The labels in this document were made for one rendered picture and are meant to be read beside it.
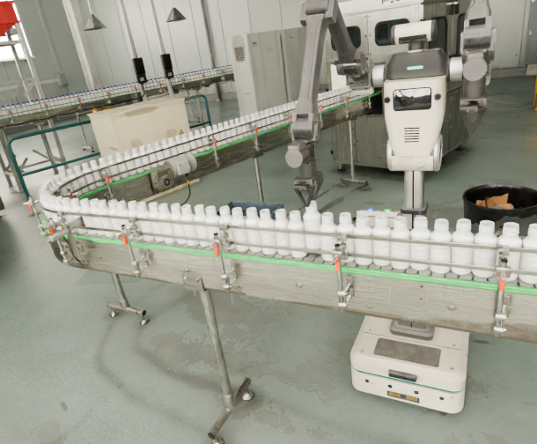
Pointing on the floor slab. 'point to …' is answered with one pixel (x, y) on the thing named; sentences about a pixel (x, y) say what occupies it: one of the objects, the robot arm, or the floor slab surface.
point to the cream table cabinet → (140, 128)
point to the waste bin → (525, 216)
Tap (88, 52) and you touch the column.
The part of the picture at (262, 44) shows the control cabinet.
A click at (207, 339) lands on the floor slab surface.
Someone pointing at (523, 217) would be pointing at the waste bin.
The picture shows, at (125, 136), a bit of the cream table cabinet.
